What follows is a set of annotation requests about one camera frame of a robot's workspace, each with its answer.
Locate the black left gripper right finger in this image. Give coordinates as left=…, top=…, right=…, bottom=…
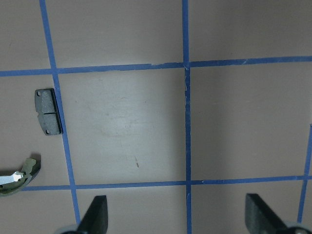
left=245, top=194, right=288, bottom=234

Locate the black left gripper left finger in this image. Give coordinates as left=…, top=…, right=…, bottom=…
left=76, top=195, right=108, bottom=234

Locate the green curved brake shoe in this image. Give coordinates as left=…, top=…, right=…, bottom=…
left=0, top=153, right=41, bottom=197

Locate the dark grey brake pad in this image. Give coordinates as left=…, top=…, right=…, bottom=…
left=34, top=88, right=63, bottom=136

